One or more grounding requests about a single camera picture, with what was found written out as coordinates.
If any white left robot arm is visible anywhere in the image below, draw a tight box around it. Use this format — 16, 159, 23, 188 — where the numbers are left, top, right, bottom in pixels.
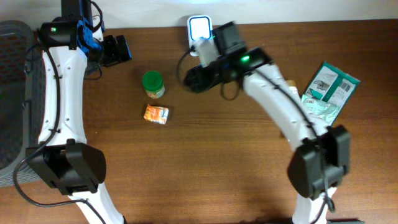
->
25, 1, 131, 223

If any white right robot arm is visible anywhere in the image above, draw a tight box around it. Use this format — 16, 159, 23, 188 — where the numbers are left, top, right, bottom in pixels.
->
179, 16, 351, 223

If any green 3M gloves packet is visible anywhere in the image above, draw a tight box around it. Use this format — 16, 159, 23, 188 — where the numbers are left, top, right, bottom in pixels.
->
302, 62, 361, 115

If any white tube gold cap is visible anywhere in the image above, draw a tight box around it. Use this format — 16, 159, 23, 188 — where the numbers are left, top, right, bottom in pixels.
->
286, 80, 300, 98

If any green lid jar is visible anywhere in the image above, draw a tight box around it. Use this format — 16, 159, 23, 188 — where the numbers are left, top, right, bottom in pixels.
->
142, 71, 165, 99

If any mint green snack pouch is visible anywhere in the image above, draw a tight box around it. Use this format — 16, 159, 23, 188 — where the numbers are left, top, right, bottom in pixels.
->
302, 95, 341, 126

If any orange snack packet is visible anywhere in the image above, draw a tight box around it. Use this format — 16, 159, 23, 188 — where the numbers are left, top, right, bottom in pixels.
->
144, 105, 170, 124

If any grey plastic basket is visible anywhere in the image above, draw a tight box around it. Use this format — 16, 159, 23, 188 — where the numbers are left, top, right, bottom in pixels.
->
1, 21, 46, 187

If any white barcode scanner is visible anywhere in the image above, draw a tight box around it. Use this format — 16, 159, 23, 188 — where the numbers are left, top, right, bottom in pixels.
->
187, 15, 214, 48

